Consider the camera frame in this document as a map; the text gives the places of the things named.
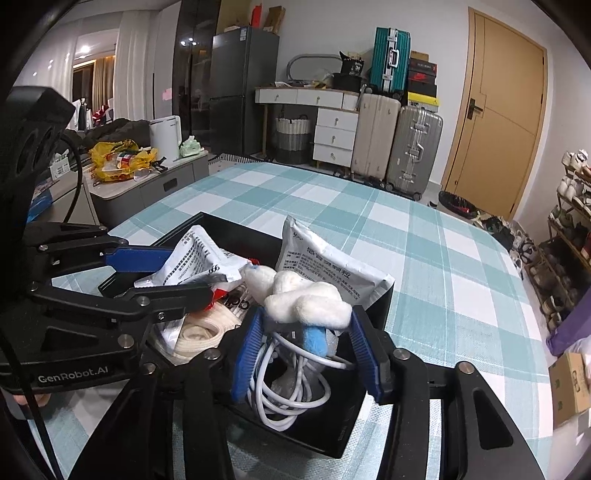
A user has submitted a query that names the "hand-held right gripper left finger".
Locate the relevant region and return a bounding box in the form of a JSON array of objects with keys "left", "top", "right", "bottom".
[{"left": 69, "top": 307, "right": 266, "bottom": 480}]

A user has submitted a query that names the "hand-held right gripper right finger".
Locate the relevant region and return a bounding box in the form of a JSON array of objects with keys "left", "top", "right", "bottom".
[{"left": 348, "top": 305, "right": 546, "bottom": 480}]

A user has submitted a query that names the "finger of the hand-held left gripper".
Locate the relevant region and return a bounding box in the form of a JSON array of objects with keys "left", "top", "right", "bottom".
[
  {"left": 27, "top": 281, "right": 216, "bottom": 325},
  {"left": 23, "top": 222, "right": 175, "bottom": 282}
]

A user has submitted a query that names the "red-edged white packet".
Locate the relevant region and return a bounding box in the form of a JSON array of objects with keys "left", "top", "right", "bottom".
[{"left": 134, "top": 224, "right": 259, "bottom": 305}]

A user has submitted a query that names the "cream strap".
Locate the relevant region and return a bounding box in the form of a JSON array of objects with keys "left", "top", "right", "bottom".
[{"left": 152, "top": 305, "right": 245, "bottom": 365}]

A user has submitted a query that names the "white cable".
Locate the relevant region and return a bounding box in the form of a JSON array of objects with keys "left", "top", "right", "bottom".
[{"left": 247, "top": 318, "right": 356, "bottom": 432}]

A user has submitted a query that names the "black cardboard box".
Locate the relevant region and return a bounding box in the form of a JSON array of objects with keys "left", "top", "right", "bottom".
[{"left": 98, "top": 211, "right": 395, "bottom": 460}]

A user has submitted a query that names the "white and blue plush toy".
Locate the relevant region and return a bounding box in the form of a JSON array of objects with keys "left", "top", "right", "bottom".
[{"left": 243, "top": 265, "right": 354, "bottom": 358}]

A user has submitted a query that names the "grey foil packet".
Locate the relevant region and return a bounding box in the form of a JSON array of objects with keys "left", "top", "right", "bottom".
[{"left": 276, "top": 215, "right": 395, "bottom": 308}]

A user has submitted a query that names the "person's left hand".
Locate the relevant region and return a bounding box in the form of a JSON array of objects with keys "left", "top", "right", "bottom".
[{"left": 11, "top": 393, "right": 51, "bottom": 408}]

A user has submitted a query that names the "grey side cabinet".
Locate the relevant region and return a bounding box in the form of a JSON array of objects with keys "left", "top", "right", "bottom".
[{"left": 88, "top": 152, "right": 211, "bottom": 229}]

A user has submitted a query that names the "yellow plastic bag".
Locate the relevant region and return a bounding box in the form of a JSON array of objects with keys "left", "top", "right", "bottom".
[{"left": 89, "top": 140, "right": 160, "bottom": 183}]

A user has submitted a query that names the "teal checked tablecloth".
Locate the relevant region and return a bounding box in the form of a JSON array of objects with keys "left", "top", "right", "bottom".
[{"left": 28, "top": 161, "right": 559, "bottom": 480}]

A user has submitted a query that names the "white air purifier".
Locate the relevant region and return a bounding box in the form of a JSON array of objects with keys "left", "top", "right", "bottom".
[{"left": 148, "top": 117, "right": 182, "bottom": 162}]

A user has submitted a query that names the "pile of loose shoes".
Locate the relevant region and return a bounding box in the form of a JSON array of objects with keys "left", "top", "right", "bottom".
[{"left": 471, "top": 210, "right": 536, "bottom": 268}]

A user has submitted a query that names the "white and grey basket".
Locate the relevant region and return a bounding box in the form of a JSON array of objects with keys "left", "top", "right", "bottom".
[{"left": 276, "top": 115, "right": 311, "bottom": 164}]

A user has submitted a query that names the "dark glass cabinet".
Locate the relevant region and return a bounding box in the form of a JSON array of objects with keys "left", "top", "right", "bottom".
[{"left": 172, "top": 0, "right": 222, "bottom": 153}]

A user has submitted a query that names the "grey refrigerator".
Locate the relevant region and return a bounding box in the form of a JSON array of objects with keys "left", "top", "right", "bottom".
[{"left": 210, "top": 25, "right": 280, "bottom": 158}]

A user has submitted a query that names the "white curtain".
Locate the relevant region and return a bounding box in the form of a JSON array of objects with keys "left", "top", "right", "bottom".
[{"left": 113, "top": 0, "right": 183, "bottom": 121}]

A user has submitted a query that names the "purple bag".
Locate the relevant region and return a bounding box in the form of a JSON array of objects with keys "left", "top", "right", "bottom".
[{"left": 546, "top": 302, "right": 591, "bottom": 358}]

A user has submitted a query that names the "silver suitcase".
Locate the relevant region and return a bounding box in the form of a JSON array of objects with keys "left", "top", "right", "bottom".
[{"left": 385, "top": 105, "right": 444, "bottom": 200}]

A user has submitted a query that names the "beige suitcase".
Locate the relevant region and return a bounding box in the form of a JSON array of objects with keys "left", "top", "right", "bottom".
[{"left": 351, "top": 92, "right": 402, "bottom": 182}]

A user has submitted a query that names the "white dresser with drawers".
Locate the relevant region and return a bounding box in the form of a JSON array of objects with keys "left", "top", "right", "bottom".
[{"left": 255, "top": 85, "right": 361, "bottom": 169}]

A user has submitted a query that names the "wooden shoe rack with shoes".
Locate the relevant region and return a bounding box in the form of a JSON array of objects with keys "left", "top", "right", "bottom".
[{"left": 526, "top": 150, "right": 591, "bottom": 330}]

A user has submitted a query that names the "oval mirror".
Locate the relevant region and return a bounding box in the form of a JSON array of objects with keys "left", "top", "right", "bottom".
[{"left": 286, "top": 54, "right": 342, "bottom": 84}]

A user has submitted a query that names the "yellow wooden door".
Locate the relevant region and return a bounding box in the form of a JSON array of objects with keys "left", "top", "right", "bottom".
[{"left": 438, "top": 7, "right": 549, "bottom": 221}]

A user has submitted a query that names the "black paper bag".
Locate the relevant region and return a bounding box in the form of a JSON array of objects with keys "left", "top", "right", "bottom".
[{"left": 339, "top": 51, "right": 365, "bottom": 77}]

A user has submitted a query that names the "teal suitcase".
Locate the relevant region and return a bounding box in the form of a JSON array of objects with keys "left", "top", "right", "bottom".
[{"left": 369, "top": 27, "right": 413, "bottom": 95}]

